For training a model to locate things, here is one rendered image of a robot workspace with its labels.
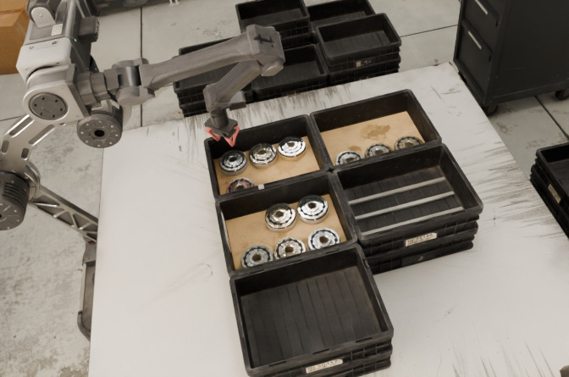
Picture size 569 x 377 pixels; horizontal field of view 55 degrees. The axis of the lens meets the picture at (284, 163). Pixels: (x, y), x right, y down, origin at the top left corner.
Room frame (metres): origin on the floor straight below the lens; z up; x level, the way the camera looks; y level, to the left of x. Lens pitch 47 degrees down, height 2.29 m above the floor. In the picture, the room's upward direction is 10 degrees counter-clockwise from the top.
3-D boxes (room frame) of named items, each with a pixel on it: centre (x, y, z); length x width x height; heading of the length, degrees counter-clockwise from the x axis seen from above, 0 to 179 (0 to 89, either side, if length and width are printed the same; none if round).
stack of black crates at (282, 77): (2.39, -0.10, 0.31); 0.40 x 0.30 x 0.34; 93
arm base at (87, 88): (1.16, 0.46, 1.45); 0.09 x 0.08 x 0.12; 3
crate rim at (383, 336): (0.73, 0.00, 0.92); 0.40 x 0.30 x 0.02; 96
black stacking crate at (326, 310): (0.73, 0.00, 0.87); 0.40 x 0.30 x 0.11; 96
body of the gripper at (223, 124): (1.39, 0.19, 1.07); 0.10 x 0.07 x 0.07; 52
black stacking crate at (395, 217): (1.07, -0.36, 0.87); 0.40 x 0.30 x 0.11; 96
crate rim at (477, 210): (1.07, -0.36, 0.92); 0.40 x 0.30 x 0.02; 96
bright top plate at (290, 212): (1.10, 0.04, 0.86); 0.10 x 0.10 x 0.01
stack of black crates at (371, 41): (2.41, -0.50, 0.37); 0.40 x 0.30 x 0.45; 93
